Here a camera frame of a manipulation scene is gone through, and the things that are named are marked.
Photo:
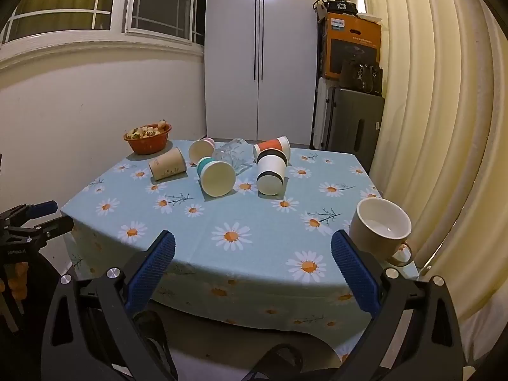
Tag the white ceramic mug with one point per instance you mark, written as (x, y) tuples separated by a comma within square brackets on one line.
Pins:
[(375, 238)]

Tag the pile of small fruits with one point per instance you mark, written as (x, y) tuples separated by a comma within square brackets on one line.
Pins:
[(147, 130)]

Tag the orange cardboard box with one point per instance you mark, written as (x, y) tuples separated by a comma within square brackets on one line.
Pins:
[(349, 39)]

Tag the white wardrobe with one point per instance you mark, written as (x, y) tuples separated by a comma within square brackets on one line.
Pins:
[(260, 51)]

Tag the red paper cup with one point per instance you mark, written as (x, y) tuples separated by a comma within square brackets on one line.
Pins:
[(272, 145)]

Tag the white framed window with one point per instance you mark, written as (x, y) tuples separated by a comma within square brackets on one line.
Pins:
[(119, 4)]

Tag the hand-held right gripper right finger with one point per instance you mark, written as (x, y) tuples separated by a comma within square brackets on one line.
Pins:
[(355, 274)]

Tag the dark handbag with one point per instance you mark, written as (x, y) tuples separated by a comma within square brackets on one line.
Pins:
[(363, 79)]

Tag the teal banded paper cup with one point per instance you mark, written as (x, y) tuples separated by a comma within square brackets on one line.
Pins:
[(217, 178)]

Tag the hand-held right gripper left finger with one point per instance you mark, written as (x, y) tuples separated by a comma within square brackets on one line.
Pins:
[(153, 272)]

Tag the brown paper cup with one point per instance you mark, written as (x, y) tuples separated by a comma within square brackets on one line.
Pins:
[(168, 165)]

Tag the pink rimmed paper cup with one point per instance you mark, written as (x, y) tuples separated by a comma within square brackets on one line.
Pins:
[(200, 151)]

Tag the red plastic basket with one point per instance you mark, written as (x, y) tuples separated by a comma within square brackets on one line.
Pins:
[(149, 145)]

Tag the black banded white paper cup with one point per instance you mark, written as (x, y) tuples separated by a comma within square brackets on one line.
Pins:
[(270, 176)]

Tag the clear glass cup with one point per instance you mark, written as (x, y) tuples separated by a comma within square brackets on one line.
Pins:
[(234, 153)]

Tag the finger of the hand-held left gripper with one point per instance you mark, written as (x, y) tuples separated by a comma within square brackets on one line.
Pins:
[(43, 208), (55, 227)]

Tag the dark grey suitcase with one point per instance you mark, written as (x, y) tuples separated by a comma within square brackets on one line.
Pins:
[(351, 127)]

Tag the cream curtain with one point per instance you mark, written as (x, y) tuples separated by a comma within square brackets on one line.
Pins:
[(440, 127)]

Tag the blue daisy print tablecloth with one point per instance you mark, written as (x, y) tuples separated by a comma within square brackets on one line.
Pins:
[(254, 222)]

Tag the black camera bag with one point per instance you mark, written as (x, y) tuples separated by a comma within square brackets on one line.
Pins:
[(337, 6)]

